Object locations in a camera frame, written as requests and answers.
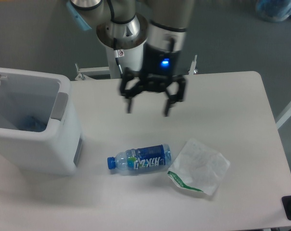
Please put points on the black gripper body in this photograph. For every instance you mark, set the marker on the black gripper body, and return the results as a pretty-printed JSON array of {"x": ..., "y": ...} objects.
[{"x": 158, "y": 70}]

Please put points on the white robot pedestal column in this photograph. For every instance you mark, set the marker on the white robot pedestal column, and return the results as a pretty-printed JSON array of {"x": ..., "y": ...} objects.
[{"x": 123, "y": 44}]

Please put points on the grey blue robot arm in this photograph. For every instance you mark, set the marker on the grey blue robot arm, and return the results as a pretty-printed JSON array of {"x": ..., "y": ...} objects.
[{"x": 166, "y": 30}]

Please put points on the blue plastic bag on floor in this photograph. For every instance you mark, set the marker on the blue plastic bag on floor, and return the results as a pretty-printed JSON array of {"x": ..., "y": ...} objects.
[{"x": 273, "y": 10}]

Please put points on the white metal base frame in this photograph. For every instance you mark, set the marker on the white metal base frame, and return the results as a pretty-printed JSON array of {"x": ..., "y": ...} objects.
[{"x": 99, "y": 73}]

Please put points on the white frame at right edge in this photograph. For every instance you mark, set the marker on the white frame at right edge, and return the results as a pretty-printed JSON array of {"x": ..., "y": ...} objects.
[{"x": 283, "y": 116}]

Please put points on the white push-lid trash can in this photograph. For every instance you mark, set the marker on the white push-lid trash can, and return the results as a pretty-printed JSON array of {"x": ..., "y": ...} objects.
[{"x": 39, "y": 126}]

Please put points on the blue label plastic water bottle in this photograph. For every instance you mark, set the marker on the blue label plastic water bottle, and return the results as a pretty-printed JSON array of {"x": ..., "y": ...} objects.
[{"x": 138, "y": 161}]

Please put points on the clear plastic bag green strip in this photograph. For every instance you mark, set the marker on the clear plastic bag green strip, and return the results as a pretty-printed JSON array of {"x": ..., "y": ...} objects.
[{"x": 198, "y": 168}]

